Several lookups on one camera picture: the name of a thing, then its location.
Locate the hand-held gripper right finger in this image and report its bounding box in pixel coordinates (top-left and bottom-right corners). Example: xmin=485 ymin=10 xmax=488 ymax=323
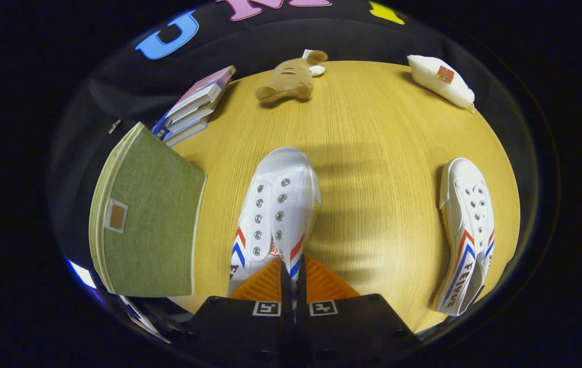
xmin=295 ymin=254 xmax=420 ymax=368

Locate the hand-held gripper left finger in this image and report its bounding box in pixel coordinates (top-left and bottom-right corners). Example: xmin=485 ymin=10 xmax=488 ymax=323
xmin=180 ymin=257 xmax=294 ymax=368

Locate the green fabric storage box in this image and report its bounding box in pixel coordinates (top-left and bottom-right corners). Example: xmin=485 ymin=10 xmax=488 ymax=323
xmin=88 ymin=121 xmax=208 ymax=298

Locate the white canvas shoe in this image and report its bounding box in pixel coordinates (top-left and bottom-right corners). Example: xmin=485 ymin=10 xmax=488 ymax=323
xmin=433 ymin=157 xmax=496 ymax=317
xmin=226 ymin=147 xmax=321 ymax=297

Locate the computer monitor screen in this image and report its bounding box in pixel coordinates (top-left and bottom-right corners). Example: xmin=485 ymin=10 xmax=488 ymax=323
xmin=65 ymin=259 xmax=98 ymax=290

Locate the pale blue book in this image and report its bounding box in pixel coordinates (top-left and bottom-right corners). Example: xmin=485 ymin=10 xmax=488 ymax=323
xmin=160 ymin=120 xmax=210 ymax=148

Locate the white paperback book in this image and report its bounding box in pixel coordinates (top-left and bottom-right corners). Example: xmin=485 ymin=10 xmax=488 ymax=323
xmin=165 ymin=99 xmax=220 ymax=133

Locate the pink cover book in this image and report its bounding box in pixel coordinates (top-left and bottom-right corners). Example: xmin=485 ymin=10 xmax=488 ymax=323
xmin=173 ymin=65 xmax=237 ymax=121

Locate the brown plush toy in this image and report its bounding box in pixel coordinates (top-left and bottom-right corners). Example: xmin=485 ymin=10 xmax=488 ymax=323
xmin=254 ymin=49 xmax=329 ymax=103

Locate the white plush toy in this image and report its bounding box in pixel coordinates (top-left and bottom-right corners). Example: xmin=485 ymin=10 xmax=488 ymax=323
xmin=407 ymin=54 xmax=476 ymax=112

